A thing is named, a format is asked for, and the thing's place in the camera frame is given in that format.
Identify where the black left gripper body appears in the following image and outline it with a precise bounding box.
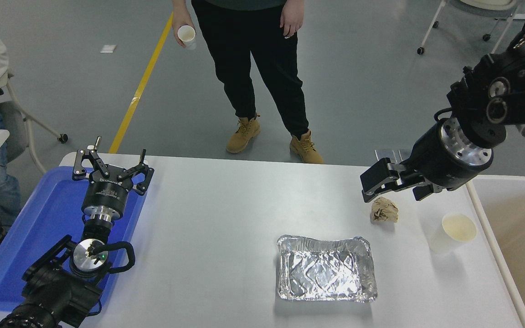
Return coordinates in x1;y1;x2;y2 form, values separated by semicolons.
82;170;134;215

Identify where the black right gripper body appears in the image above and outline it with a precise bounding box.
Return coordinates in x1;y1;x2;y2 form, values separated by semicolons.
407;119;493;190

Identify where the plain white paper cup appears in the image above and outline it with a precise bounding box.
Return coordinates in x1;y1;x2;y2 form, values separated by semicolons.
428;212;478;255

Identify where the printed white paper cup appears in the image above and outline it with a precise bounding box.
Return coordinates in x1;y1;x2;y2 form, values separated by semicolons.
177;25;197;50

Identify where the person's right hand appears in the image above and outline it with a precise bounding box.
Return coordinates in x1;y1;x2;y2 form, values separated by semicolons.
171;7;197;48

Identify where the person's left hand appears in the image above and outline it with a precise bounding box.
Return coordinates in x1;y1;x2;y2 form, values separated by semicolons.
280;0;305;38

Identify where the crumpled tan paper ball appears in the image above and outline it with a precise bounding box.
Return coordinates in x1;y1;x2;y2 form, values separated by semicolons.
371;196;399;223

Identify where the white wheeled chair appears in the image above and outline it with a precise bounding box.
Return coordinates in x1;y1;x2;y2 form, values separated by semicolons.
0;71;68;176
417;0;525;56

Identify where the blue plastic tray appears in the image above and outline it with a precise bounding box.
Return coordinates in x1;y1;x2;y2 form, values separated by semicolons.
0;166;148;312

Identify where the tan boot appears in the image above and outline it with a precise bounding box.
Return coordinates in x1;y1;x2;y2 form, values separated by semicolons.
289;130;324;164
226;115;261;154

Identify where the silver foil tray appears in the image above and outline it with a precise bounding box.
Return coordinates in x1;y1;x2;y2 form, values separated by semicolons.
276;235;378;303

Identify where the standing person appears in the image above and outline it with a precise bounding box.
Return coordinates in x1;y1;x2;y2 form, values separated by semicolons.
171;0;324;164

